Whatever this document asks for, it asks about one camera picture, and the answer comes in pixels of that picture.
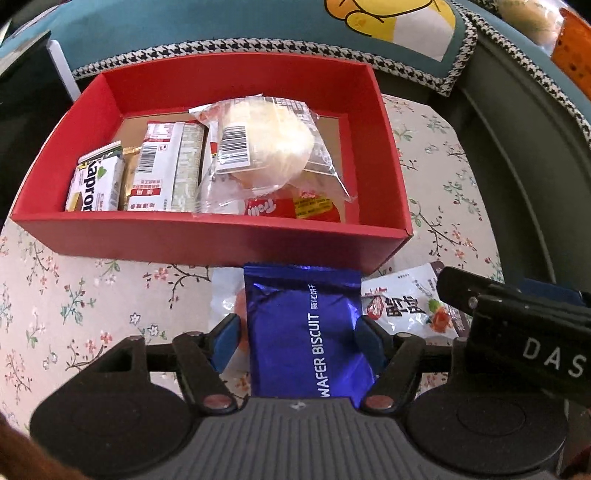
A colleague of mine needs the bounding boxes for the blue wafer biscuit pack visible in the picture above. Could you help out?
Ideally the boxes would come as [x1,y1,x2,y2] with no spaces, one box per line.
[243,264,375,407]

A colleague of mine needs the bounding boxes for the vacuum packed pink sausages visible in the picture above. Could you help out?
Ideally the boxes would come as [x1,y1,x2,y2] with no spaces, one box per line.
[208,267,249,379]

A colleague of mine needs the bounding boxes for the clear round bread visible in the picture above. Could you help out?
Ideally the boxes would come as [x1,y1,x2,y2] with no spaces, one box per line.
[189,94,353,214]

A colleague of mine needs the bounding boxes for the white red striped snack pack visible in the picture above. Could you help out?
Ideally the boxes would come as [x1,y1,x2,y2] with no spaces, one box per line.
[125,121,206,212]

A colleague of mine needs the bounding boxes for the red cardboard box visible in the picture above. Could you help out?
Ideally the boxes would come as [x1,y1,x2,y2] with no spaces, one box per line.
[11,53,413,274]

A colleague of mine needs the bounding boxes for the green white Kaprons wafer pack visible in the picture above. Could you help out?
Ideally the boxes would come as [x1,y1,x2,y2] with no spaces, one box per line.
[65,141,124,212]

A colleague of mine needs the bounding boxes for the white spicy snack packet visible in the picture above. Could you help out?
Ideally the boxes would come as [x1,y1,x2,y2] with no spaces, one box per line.
[362,261,470,345]

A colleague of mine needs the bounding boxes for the white plastic bag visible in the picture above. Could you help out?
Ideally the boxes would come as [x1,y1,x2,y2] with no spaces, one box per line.
[497,0,568,54]

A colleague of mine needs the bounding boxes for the dark green sofa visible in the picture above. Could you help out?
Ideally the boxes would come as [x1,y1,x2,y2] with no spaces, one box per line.
[378,1,590,290]

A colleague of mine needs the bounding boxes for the teal lion sofa cover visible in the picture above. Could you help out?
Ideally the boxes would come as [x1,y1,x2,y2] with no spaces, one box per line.
[0,0,591,103]

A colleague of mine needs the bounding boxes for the red yellow snack bag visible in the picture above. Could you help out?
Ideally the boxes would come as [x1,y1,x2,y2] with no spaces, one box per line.
[209,138,343,224]

